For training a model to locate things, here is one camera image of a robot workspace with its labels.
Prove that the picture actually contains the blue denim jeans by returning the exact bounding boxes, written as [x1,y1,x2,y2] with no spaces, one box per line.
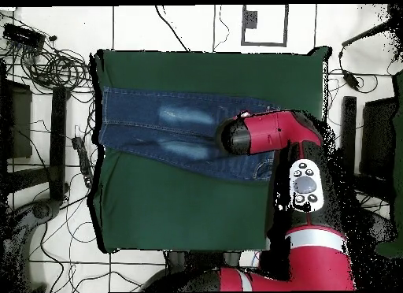
[98,86,283,182]

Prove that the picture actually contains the dark green table cloth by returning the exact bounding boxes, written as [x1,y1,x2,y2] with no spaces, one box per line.
[89,46,331,254]

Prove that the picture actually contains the black power strip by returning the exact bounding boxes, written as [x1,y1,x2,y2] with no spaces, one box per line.
[71,135,95,189]

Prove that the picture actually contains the black stand bar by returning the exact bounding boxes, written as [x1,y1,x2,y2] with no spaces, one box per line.
[6,86,68,202]
[341,95,357,176]

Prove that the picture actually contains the grey chair base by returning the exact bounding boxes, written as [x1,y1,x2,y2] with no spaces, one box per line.
[0,198,62,292]

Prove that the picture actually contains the black power adapter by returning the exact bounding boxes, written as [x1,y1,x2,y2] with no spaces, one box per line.
[342,69,361,91]

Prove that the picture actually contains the dark grey panel box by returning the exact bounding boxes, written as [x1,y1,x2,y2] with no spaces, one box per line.
[0,80,33,160]
[360,97,397,180]

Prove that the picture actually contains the green hanging cloth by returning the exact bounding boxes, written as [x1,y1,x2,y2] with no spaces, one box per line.
[374,72,403,259]

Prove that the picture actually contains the black boom rod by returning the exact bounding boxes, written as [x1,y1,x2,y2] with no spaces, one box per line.
[341,17,403,48]

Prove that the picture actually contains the black electronics box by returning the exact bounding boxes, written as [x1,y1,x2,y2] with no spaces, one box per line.
[2,23,46,50]

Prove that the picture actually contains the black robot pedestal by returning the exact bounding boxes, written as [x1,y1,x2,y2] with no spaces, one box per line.
[166,250,241,270]

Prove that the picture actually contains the thick black floor cable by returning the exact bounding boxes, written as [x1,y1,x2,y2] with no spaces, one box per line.
[154,5,190,52]

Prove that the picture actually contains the tangled black cable bundle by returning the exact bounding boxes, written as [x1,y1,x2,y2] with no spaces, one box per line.
[1,37,98,95]

